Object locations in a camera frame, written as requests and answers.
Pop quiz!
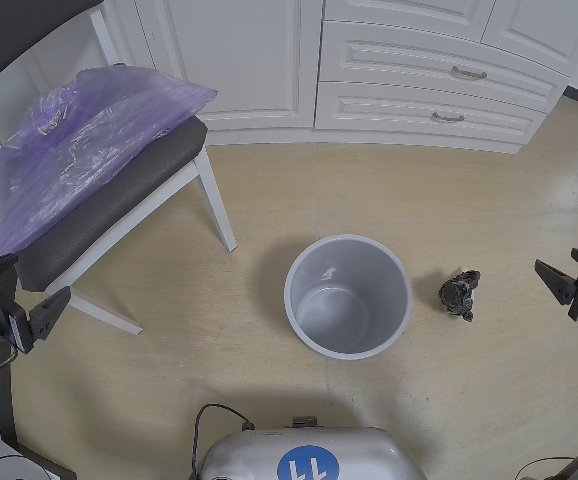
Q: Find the black cable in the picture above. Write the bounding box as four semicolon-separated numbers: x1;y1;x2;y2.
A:
0;455;46;480
191;403;256;480
516;456;577;480

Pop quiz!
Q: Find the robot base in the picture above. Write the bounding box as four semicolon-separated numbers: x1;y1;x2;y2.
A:
189;415;427;480

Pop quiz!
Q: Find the black plastic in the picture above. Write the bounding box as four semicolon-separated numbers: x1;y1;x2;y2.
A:
438;266;483;323

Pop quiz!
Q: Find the white trash bin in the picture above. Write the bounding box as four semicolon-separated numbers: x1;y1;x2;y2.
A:
284;235;414;360

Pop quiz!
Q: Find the purple plastic bag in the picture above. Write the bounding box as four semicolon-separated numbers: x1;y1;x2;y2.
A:
0;66;219;258

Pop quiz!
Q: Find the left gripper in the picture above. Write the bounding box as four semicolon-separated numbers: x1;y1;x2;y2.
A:
0;253;72;369

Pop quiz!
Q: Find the white wardrobe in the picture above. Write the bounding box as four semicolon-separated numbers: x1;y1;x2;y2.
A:
100;0;578;155

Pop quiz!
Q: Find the white chair grey seat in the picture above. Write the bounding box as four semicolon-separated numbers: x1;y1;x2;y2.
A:
0;0;239;337

